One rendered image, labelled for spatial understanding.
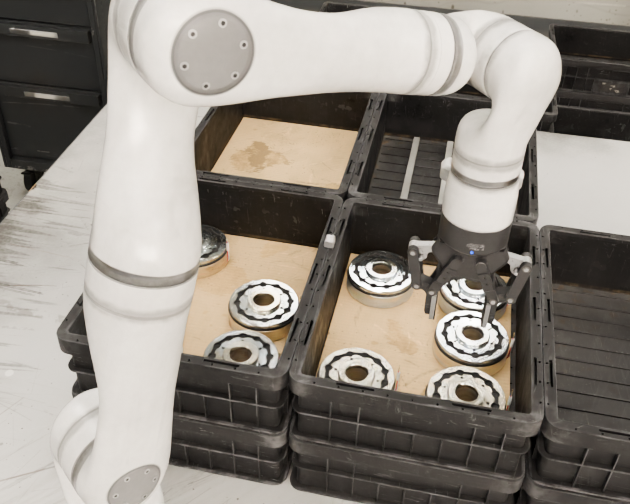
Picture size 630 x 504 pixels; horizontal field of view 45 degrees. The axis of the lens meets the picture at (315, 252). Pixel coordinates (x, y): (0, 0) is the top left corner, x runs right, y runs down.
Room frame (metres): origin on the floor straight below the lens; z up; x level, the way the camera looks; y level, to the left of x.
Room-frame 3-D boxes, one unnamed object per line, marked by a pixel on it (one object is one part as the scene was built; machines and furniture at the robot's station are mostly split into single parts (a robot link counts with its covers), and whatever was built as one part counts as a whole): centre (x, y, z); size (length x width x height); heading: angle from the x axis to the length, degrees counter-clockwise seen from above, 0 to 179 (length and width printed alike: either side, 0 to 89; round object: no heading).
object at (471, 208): (0.69, -0.17, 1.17); 0.11 x 0.09 x 0.06; 169
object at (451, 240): (0.67, -0.17, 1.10); 0.08 x 0.08 x 0.09
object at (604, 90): (2.44, -0.97, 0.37); 0.40 x 0.30 x 0.45; 80
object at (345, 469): (0.78, -0.16, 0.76); 0.40 x 0.30 x 0.12; 169
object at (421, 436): (0.78, -0.16, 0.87); 0.40 x 0.30 x 0.11; 169
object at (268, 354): (0.72, 0.10, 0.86); 0.10 x 0.10 x 0.01
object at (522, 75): (0.66, -0.18, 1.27); 0.09 x 0.07 x 0.15; 29
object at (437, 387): (0.66, -0.20, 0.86); 0.10 x 0.10 x 0.01
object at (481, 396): (0.66, -0.20, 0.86); 0.05 x 0.05 x 0.01
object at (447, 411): (0.78, -0.16, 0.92); 0.40 x 0.30 x 0.02; 169
